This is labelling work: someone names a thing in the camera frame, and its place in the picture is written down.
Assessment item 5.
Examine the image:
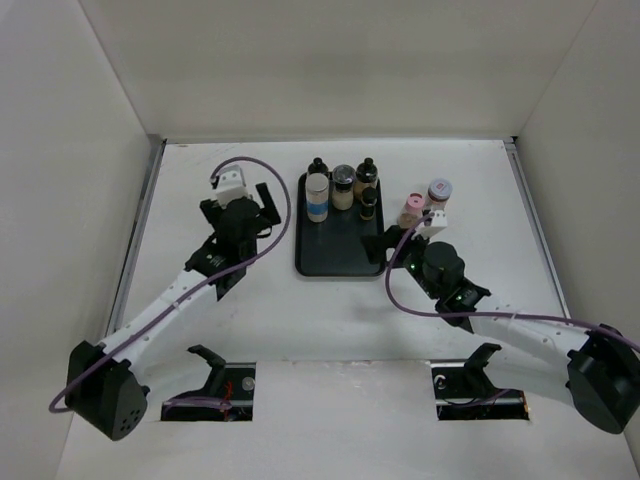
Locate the red label spice jar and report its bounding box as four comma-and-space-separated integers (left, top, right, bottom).
424, 178, 453, 212

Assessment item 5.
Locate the purple cable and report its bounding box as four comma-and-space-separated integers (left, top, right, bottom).
48, 158, 294, 416
383, 214, 640, 409

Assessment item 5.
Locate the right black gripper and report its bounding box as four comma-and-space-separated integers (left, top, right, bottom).
360, 224, 441, 300

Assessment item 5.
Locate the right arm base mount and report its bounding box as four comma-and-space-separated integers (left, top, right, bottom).
430, 343, 529, 421

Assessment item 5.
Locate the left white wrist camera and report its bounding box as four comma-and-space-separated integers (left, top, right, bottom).
210, 165, 249, 208

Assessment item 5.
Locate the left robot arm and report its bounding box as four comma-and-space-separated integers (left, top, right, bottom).
50, 173, 291, 441

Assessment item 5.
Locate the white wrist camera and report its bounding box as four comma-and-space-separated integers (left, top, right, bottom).
417, 210, 448, 240
210, 165, 249, 208

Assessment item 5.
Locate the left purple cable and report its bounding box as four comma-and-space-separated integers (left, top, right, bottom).
48, 158, 294, 416

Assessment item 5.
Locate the black cap brown spice bottle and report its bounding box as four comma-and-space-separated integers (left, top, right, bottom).
353, 157, 378, 201

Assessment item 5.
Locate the silver cap blue label jar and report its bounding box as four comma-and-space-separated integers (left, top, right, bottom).
305, 173, 329, 223

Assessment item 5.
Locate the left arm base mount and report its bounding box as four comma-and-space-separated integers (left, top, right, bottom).
160, 345, 257, 423

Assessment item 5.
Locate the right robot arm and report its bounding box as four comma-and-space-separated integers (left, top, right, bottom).
361, 226, 639, 434

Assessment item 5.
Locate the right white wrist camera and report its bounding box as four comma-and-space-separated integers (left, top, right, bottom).
417, 210, 448, 240

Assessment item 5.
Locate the black cap white powder bottle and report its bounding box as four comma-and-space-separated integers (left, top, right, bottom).
306, 157, 330, 177

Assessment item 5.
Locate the black rectangular tray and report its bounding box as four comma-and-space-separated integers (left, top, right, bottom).
294, 174, 385, 278

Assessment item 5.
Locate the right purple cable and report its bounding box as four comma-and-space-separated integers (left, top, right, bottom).
383, 214, 640, 409

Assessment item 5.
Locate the pink cap spice jar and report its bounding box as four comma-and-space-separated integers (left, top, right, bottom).
397, 193, 425, 229

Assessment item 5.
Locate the small black cap spice jar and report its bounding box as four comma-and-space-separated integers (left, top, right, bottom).
360, 187, 378, 221

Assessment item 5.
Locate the grey grinder cap salt jar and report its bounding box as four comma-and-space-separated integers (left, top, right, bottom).
331, 164, 355, 211

